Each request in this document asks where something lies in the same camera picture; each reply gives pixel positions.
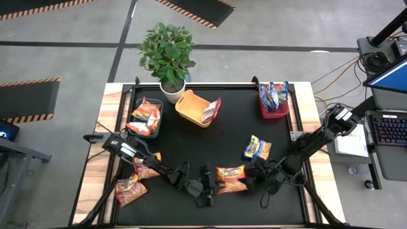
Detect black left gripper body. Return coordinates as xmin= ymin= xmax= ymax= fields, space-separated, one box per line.
xmin=176 ymin=174 xmax=207 ymax=200

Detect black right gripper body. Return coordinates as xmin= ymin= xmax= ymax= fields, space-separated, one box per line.
xmin=254 ymin=157 xmax=280 ymax=195

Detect red Maruchan noodle pack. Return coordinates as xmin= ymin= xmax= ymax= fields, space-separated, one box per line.
xmin=201 ymin=97 xmax=223 ymax=125
xmin=132 ymin=151 xmax=163 ymax=181
xmin=114 ymin=173 xmax=149 ymax=207

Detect yellow plastic bin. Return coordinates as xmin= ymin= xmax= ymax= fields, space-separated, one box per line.
xmin=174 ymin=89 xmax=223 ymax=128

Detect black table mat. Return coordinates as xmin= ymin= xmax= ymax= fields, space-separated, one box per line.
xmin=114 ymin=86 xmax=306 ymax=226

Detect red plastic bin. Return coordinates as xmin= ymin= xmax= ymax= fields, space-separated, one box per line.
xmin=258 ymin=83 xmax=290 ymax=120

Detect blue plastic bin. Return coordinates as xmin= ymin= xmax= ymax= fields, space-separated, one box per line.
xmin=127 ymin=97 xmax=165 ymax=140

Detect white paper box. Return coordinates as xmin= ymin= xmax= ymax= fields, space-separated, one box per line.
xmin=333 ymin=122 xmax=369 ymax=158

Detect black slanted stand beam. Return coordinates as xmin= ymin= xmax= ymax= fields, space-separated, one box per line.
xmin=351 ymin=95 xmax=378 ymax=121

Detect green plant in white pot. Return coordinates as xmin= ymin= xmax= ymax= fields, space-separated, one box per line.
xmin=137 ymin=21 xmax=198 ymax=105

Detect grey computer cart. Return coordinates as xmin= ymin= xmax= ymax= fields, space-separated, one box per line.
xmin=326 ymin=87 xmax=407 ymax=190

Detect black backlit keyboard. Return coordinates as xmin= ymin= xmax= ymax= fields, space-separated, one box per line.
xmin=368 ymin=113 xmax=407 ymax=147

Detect computer monitor blue screen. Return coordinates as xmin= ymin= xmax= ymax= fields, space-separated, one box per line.
xmin=362 ymin=59 xmax=407 ymax=95

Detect hazard-striped black floor mat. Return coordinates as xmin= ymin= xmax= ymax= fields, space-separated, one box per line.
xmin=0 ymin=78 xmax=61 ymax=124
xmin=155 ymin=0 xmax=236 ymax=30
xmin=0 ymin=0 xmax=96 ymax=22

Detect grey side desk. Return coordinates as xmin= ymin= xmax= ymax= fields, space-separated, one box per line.
xmin=0 ymin=138 xmax=52 ymax=228

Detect black device with blue light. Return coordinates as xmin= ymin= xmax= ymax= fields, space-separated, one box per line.
xmin=0 ymin=119 xmax=20 ymax=142

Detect black aluminium table frame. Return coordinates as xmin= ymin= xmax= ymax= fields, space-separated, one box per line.
xmin=71 ymin=76 xmax=346 ymax=228

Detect yellow floor cable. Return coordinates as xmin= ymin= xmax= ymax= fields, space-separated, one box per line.
xmin=314 ymin=60 xmax=359 ymax=102

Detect grey floor cable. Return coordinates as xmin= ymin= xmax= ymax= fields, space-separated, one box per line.
xmin=310 ymin=55 xmax=362 ymax=85

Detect grey box with cable coil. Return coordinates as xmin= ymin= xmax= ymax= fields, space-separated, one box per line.
xmin=356 ymin=36 xmax=398 ymax=76

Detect black camera pole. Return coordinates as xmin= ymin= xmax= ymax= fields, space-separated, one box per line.
xmin=370 ymin=8 xmax=407 ymax=47

